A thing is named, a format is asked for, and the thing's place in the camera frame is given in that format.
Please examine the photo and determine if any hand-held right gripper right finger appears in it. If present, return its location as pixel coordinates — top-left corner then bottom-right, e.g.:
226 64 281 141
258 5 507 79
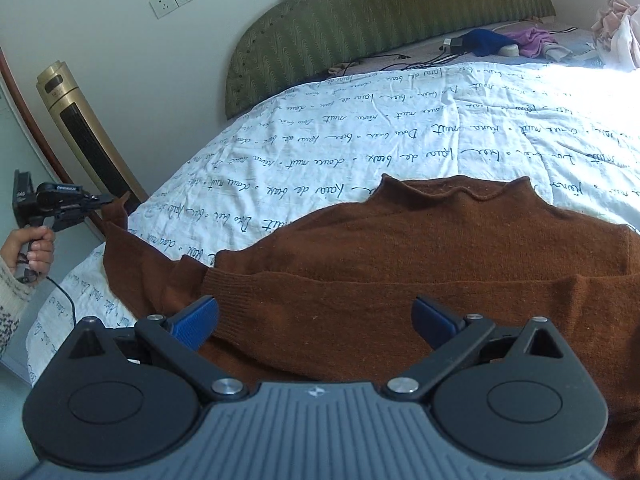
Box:
385 296 568 403

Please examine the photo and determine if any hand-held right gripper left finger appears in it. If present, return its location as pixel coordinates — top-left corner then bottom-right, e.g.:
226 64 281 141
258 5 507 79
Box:
67 295 251 403

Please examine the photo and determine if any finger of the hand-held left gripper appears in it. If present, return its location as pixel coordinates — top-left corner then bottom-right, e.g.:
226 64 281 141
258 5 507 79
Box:
84 192 132 212

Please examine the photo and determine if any brown knit sweater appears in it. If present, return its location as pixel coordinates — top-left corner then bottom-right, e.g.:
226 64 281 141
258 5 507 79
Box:
100 174 640 480

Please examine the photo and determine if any person's left forearm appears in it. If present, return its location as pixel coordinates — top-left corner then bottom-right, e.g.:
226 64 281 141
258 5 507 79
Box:
0 254 35 361

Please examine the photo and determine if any person's left hand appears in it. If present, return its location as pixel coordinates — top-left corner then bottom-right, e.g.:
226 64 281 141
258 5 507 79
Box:
1 226 56 286

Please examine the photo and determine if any gold tower heater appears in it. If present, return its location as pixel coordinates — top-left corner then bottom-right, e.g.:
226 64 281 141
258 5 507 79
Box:
36 61 149 217

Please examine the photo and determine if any white script-printed blanket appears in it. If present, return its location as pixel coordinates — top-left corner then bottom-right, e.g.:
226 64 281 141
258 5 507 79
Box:
26 59 640 387

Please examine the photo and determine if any dark blue cloth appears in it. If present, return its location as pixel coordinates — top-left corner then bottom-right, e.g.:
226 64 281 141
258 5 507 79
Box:
457 29 521 58

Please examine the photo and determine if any purple cloth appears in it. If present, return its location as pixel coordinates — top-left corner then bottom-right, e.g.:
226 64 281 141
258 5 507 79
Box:
502 27 558 59

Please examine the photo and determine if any green padded headboard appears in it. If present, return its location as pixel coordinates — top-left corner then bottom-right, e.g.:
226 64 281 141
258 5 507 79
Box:
225 0 557 120

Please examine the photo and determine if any grey bed sheet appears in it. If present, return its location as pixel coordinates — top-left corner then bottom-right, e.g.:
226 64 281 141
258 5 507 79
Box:
327 21 608 81

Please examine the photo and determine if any pale bunched cloth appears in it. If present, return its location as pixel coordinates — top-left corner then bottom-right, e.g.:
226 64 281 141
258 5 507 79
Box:
604 14 640 70

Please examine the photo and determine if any pink bunched cloth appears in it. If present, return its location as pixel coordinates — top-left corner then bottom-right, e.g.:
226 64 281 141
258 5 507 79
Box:
591 0 637 47

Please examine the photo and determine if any brown wooden door frame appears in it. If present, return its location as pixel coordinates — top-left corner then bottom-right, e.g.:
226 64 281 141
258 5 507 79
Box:
0 45 68 188

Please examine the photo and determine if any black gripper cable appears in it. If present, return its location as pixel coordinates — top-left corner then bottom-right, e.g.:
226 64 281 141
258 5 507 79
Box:
45 275 77 330

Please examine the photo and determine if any black charger cable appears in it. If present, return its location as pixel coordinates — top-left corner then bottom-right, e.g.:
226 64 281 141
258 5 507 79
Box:
369 46 453 70

